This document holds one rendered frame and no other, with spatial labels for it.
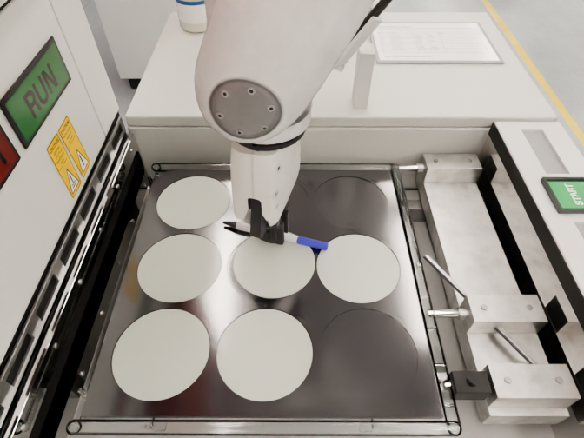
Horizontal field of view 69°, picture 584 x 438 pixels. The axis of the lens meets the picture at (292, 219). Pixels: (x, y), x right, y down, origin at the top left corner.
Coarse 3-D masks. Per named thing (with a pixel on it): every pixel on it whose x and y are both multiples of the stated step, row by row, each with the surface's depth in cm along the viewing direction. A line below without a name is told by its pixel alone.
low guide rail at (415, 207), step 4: (408, 200) 65; (412, 200) 65; (416, 200) 65; (420, 200) 65; (408, 204) 65; (412, 204) 65; (416, 204) 65; (420, 204) 65; (412, 208) 64; (416, 208) 64; (420, 208) 64; (412, 212) 65; (416, 212) 65; (420, 212) 65; (400, 216) 66; (412, 216) 66; (416, 216) 66; (420, 216) 66; (424, 216) 66; (412, 220) 66; (416, 220) 66; (420, 220) 66; (424, 220) 66
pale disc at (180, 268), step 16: (176, 240) 54; (192, 240) 54; (208, 240) 54; (144, 256) 52; (160, 256) 52; (176, 256) 52; (192, 256) 52; (208, 256) 52; (144, 272) 51; (160, 272) 51; (176, 272) 51; (192, 272) 51; (208, 272) 51; (144, 288) 49; (160, 288) 49; (176, 288) 49; (192, 288) 49; (208, 288) 49
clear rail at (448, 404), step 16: (400, 176) 61; (400, 192) 59; (400, 208) 58; (416, 240) 54; (416, 256) 52; (416, 272) 51; (416, 288) 50; (432, 304) 48; (432, 320) 46; (432, 336) 45; (432, 352) 44; (448, 384) 42; (448, 400) 41; (448, 416) 40
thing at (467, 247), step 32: (448, 192) 62; (448, 224) 58; (480, 224) 58; (448, 256) 55; (480, 256) 55; (448, 288) 53; (480, 288) 52; (512, 288) 52; (480, 352) 46; (512, 352) 46; (544, 352) 46; (480, 416) 44; (512, 416) 42; (544, 416) 42
